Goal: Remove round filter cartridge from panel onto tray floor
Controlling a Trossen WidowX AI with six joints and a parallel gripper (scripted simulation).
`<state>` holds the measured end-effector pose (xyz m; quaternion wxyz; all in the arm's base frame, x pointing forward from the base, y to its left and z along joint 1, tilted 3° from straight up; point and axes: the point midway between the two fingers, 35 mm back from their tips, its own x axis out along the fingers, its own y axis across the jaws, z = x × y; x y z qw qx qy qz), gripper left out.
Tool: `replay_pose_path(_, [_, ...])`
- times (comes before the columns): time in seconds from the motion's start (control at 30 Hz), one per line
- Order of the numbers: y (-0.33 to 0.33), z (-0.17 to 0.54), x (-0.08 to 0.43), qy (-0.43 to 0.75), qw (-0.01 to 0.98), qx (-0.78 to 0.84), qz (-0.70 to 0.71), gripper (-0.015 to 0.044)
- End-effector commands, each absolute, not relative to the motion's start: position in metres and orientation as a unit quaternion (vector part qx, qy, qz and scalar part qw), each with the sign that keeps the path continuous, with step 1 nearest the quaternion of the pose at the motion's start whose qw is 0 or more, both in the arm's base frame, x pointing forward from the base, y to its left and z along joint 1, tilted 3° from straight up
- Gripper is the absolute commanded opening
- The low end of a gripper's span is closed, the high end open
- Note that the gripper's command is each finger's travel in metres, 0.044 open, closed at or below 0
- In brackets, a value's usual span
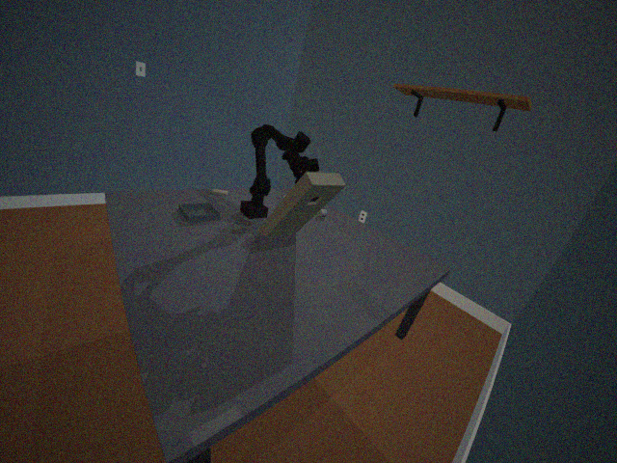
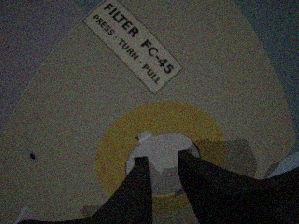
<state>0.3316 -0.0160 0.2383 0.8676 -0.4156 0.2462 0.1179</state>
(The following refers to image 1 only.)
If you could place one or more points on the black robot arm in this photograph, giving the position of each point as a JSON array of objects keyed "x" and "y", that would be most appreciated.
[{"x": 292, "y": 147}]

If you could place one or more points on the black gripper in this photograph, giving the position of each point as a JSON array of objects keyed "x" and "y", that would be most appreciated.
[{"x": 296, "y": 164}]

